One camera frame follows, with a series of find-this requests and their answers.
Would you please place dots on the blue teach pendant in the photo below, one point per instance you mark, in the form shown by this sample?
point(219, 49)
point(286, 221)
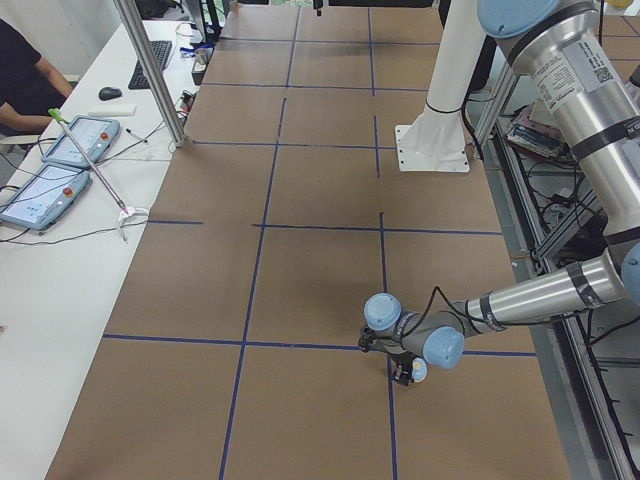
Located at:
point(44, 198)
point(94, 135)

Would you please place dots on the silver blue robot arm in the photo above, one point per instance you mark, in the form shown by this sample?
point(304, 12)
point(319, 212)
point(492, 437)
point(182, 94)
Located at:
point(553, 43)

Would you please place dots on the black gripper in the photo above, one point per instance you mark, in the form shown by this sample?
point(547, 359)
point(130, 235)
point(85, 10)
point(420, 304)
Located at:
point(401, 374)

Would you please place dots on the blue white service bell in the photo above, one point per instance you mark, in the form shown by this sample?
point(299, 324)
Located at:
point(419, 370)

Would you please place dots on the long silver grabber stick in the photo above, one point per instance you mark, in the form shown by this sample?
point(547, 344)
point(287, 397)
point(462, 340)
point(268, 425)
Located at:
point(126, 212)

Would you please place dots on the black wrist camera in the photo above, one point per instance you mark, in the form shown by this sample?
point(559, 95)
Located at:
point(368, 341)

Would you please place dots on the aluminium frame post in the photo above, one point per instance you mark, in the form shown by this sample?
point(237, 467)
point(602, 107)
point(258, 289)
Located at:
point(134, 27)

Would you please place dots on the black marker pen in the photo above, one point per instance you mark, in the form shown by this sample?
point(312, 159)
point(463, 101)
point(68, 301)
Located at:
point(138, 137)

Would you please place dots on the black computer mouse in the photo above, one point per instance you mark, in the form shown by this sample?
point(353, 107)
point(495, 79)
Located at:
point(109, 93)

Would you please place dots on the stack of magazines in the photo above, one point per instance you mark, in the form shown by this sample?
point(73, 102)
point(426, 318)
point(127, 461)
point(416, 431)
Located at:
point(534, 130)

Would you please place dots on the upper blue teach pendant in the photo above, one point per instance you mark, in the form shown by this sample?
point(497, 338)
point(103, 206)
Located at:
point(94, 135)

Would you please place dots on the lower blue teach pendant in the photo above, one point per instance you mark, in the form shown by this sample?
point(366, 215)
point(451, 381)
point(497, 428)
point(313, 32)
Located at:
point(44, 198)

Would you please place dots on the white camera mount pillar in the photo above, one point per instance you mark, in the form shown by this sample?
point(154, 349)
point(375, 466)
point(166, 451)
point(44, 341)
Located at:
point(435, 141)

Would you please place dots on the seated person in black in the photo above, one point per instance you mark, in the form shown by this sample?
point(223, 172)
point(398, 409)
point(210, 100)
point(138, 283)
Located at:
point(30, 85)

